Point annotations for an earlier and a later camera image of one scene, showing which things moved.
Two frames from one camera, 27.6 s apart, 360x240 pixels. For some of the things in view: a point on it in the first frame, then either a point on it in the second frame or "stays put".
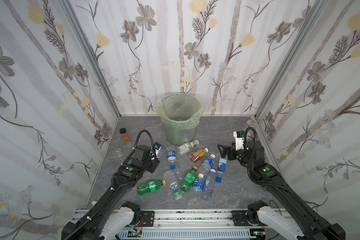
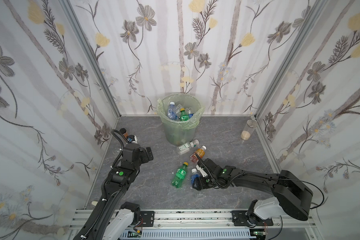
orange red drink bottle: (197, 155) stays put
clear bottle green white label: (185, 148) stays put
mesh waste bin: (180, 113) stays put
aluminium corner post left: (85, 42) stays put
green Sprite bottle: (150, 187) → (183, 116)
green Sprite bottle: (189, 179) → (180, 175)
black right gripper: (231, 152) → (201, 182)
